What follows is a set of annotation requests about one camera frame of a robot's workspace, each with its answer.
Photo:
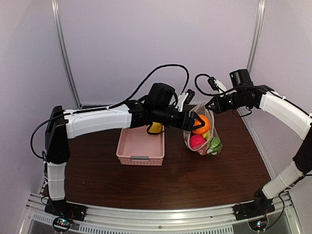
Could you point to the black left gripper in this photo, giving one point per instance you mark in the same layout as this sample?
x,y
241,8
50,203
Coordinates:
x,y
186,126

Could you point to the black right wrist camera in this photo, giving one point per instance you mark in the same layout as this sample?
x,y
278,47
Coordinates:
x,y
217,85

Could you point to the yellow toy bananas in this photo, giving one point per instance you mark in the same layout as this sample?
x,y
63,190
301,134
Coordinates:
x,y
207,135

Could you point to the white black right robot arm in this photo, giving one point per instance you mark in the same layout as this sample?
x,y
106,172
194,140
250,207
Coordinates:
x,y
285,121

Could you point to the aluminium frame post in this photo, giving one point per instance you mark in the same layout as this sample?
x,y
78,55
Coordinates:
x,y
63,51
258,27

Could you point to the pink plastic basket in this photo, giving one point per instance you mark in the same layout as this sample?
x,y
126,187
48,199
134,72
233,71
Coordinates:
x,y
138,148

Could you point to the green striped toy watermelon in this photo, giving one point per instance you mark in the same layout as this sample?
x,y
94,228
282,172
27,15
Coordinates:
x,y
215,145

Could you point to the left circuit board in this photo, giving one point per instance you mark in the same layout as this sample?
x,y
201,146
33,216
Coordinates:
x,y
61,224

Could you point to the clear dotted zip bag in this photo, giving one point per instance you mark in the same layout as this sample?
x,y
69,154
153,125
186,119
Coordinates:
x,y
204,148

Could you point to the right aluminium frame post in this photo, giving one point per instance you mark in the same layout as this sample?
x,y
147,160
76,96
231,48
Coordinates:
x,y
258,27

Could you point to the red toy apple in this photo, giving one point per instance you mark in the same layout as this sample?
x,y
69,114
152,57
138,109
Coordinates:
x,y
196,141

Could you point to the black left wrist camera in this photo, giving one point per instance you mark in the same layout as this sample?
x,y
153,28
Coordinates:
x,y
184,98

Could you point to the right circuit board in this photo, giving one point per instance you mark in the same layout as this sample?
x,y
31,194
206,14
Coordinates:
x,y
258,225

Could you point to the left aluminium frame post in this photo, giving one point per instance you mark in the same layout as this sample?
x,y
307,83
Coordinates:
x,y
63,51

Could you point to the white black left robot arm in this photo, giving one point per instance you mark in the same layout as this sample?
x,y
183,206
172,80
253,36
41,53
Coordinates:
x,y
160,105

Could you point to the aluminium front rail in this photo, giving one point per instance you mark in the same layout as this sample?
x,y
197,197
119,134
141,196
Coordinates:
x,y
212,220

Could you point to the circuit board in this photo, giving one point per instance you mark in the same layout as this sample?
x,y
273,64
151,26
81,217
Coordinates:
x,y
258,225
61,224

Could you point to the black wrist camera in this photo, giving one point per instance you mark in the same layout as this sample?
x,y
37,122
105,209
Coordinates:
x,y
184,98
217,85

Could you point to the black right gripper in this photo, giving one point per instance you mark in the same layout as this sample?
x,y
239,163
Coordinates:
x,y
219,108

